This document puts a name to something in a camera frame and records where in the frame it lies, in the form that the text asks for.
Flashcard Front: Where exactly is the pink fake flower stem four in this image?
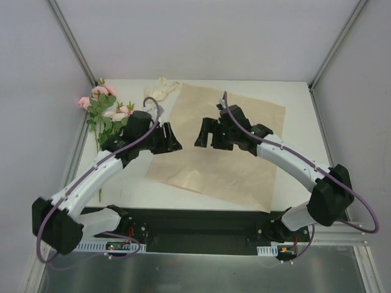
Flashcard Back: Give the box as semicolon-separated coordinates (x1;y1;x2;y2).
112;102;134;121

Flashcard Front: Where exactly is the cream ribbon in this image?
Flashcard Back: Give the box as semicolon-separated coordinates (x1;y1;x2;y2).
144;77;182;101

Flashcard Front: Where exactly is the kraft wrapping paper sheet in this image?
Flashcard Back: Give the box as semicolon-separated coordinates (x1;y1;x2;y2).
147;84;277;212

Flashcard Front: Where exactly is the aluminium frame post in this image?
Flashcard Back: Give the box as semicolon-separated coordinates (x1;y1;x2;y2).
46;0;97;86
309;0;370;93

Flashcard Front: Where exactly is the left white cable duct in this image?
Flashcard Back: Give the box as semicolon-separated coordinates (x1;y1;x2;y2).
74;241;147;253

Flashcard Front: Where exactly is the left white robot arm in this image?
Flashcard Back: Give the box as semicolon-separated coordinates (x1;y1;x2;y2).
32;110;183;255

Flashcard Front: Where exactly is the right aluminium frame post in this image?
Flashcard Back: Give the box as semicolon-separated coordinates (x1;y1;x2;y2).
309;0;370;93

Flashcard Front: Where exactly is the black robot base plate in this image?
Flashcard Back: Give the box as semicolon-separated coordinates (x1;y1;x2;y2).
82;206;317;254

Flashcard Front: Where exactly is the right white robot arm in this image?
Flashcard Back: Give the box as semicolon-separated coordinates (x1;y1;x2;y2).
194;105;354;243

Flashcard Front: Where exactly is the pink fake flower stem one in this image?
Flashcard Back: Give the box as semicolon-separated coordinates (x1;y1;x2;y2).
87;78;117;140

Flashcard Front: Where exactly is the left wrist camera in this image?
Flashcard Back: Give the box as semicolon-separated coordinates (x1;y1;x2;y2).
148;104;164;123

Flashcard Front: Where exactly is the pink fake flower stem three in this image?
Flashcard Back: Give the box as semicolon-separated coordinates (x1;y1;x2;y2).
98;102;134;146

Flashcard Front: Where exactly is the white cable duct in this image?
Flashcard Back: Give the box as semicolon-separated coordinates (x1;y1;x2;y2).
74;241;147;253
257;245;278;257

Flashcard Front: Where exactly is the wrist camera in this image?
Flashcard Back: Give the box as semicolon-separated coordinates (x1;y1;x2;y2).
148;104;164;123
216;98;230;115

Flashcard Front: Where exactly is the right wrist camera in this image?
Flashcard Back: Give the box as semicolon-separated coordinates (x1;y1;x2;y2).
216;98;230;115

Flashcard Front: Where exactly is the right white cable duct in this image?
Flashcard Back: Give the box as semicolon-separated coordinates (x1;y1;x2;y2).
257;245;278;257

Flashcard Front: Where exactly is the left aluminium frame post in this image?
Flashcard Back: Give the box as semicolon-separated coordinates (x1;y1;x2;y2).
46;0;97;86

